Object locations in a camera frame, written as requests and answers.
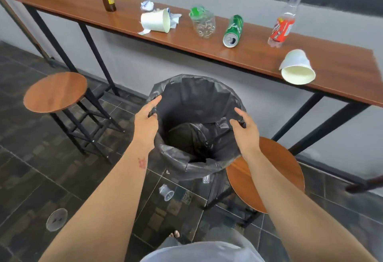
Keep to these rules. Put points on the person's left hand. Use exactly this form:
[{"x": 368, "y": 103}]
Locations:
[{"x": 145, "y": 130}]

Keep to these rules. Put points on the person's right hand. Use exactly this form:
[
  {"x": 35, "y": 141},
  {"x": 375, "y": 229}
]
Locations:
[{"x": 247, "y": 139}]

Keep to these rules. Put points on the person's left thumb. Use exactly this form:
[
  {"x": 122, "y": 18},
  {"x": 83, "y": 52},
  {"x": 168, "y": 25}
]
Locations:
[{"x": 153, "y": 115}]

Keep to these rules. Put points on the person's right thumb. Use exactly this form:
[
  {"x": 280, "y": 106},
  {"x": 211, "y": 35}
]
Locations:
[{"x": 235, "y": 123}]

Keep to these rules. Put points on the black trash bag bin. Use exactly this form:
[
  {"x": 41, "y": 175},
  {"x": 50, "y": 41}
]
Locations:
[{"x": 194, "y": 100}]

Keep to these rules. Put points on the person's left forearm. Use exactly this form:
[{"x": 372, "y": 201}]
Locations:
[{"x": 104, "y": 211}]

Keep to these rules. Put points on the person's right forearm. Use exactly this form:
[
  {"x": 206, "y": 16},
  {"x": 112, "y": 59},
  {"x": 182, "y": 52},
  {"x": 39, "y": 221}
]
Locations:
[{"x": 293, "y": 211}]

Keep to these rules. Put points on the round wooden stool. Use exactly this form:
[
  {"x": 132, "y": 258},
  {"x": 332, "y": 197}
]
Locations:
[
  {"x": 55, "y": 91},
  {"x": 278, "y": 166}
]

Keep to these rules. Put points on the small clear plastic scrap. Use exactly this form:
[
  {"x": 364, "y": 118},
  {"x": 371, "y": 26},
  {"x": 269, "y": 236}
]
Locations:
[{"x": 206, "y": 179}]

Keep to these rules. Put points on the clear plastic cup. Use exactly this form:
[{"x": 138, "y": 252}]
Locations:
[{"x": 166, "y": 192}]

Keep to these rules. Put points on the wide white paper bowl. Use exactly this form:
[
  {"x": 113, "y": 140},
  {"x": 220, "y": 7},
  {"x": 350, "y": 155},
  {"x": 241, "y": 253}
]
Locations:
[{"x": 296, "y": 67}]

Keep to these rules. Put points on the green drink can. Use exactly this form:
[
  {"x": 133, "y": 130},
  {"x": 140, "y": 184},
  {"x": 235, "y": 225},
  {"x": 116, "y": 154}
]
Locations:
[{"x": 234, "y": 31}]

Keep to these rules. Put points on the white paper cup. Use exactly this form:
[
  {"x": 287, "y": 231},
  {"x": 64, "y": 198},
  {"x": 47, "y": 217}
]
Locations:
[{"x": 154, "y": 20}]

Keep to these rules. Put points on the clear plastic jar green lid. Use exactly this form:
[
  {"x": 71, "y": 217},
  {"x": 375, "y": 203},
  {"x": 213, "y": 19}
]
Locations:
[{"x": 204, "y": 25}]

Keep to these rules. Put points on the clear plastic bottle red label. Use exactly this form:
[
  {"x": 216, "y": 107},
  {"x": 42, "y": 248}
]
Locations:
[{"x": 282, "y": 28}]

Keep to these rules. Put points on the crumpled white paper ball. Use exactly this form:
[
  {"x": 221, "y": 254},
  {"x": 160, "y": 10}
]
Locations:
[{"x": 147, "y": 6}]

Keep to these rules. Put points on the long wooden bar table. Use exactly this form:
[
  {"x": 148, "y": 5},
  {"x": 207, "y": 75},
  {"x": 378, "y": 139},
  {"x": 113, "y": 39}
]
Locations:
[{"x": 335, "y": 67}]

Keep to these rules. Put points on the person's foot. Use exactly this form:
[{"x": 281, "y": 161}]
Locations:
[{"x": 174, "y": 234}]

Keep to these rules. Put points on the person's grey shirt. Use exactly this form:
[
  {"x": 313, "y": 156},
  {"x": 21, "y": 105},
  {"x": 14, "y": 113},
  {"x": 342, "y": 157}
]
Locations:
[{"x": 203, "y": 252}]

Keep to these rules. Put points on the round grey floor lid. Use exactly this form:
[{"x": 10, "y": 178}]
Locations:
[{"x": 56, "y": 220}]

